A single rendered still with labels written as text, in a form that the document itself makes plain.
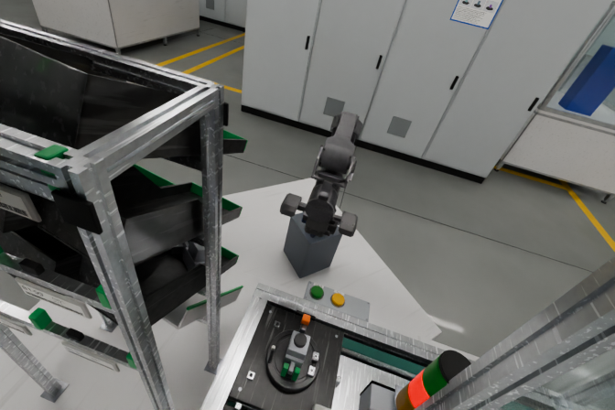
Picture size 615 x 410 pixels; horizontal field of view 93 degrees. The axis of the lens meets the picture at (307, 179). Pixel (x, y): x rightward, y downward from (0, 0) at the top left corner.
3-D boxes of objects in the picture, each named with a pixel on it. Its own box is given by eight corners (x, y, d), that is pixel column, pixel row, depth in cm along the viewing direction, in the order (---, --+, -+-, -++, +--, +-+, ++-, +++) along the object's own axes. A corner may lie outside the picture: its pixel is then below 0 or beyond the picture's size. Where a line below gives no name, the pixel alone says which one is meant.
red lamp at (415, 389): (407, 372, 46) (420, 360, 43) (438, 384, 46) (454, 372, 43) (407, 410, 42) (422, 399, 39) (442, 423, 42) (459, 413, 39)
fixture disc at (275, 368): (276, 325, 82) (277, 321, 80) (324, 342, 80) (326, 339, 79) (256, 380, 71) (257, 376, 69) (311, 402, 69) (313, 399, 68)
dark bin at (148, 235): (188, 191, 63) (198, 160, 62) (239, 217, 60) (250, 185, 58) (37, 226, 37) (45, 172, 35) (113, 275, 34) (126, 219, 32)
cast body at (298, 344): (291, 336, 75) (296, 322, 71) (307, 341, 74) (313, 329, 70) (280, 371, 68) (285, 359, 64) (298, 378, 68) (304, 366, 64)
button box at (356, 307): (306, 290, 100) (308, 279, 96) (364, 311, 98) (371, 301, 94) (299, 308, 94) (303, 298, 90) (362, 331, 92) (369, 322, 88)
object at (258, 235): (311, 181, 160) (313, 177, 158) (438, 335, 103) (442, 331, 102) (175, 210, 125) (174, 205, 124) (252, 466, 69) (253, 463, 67)
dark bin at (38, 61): (184, 126, 54) (195, 87, 52) (243, 153, 50) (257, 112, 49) (-27, 109, 27) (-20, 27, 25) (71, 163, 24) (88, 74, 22)
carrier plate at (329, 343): (265, 307, 87) (266, 303, 86) (342, 335, 85) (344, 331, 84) (228, 398, 68) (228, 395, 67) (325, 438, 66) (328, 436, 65)
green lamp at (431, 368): (420, 360, 43) (436, 345, 40) (454, 372, 43) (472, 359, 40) (423, 399, 39) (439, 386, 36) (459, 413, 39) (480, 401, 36)
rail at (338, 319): (255, 299, 98) (258, 281, 91) (525, 398, 89) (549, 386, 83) (249, 314, 94) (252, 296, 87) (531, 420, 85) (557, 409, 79)
